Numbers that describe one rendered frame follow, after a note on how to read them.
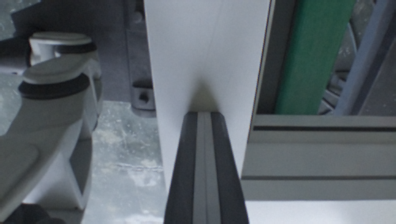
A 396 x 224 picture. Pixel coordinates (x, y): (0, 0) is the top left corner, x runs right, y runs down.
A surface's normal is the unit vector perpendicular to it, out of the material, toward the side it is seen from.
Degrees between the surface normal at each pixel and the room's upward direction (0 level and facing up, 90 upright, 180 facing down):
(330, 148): 90
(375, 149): 90
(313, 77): 0
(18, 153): 90
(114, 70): 0
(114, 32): 0
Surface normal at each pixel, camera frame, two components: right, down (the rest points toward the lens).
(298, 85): -0.02, 0.51
